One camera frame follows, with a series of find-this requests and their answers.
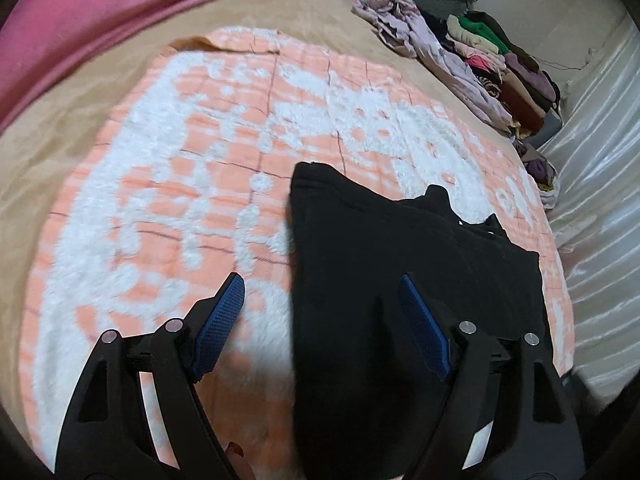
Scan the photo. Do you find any white satin curtain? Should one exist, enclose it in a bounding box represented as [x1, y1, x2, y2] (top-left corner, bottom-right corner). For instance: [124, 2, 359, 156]
[537, 10, 640, 401]

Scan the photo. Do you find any lilac crumpled garment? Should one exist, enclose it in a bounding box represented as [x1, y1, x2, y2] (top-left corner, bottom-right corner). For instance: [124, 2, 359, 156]
[352, 0, 513, 128]

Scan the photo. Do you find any orange and white plush blanket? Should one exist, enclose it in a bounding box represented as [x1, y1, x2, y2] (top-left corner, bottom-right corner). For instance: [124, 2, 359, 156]
[22, 27, 576, 480]

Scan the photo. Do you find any pile of folded clothes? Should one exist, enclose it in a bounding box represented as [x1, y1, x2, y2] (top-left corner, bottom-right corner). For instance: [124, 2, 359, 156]
[425, 10, 566, 211]

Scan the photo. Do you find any black sweatshirt with orange patches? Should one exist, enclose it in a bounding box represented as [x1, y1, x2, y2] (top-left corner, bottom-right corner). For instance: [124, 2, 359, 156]
[287, 160, 548, 480]

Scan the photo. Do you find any beige bed sheet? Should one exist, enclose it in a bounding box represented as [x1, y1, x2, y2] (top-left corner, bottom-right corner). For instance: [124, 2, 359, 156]
[0, 0, 531, 461]

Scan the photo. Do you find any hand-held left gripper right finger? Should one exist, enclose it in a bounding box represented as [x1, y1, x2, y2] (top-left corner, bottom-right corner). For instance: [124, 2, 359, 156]
[397, 272, 586, 480]

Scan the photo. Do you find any person's left hand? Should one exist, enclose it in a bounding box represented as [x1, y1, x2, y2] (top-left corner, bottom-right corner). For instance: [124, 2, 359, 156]
[225, 442, 256, 480]

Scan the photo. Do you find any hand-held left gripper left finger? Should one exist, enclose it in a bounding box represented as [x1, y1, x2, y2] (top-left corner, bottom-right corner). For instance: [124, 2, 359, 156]
[54, 272, 247, 480]

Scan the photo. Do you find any pink quilt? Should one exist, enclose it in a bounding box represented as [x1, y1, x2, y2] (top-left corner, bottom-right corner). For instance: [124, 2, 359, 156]
[0, 0, 306, 131]

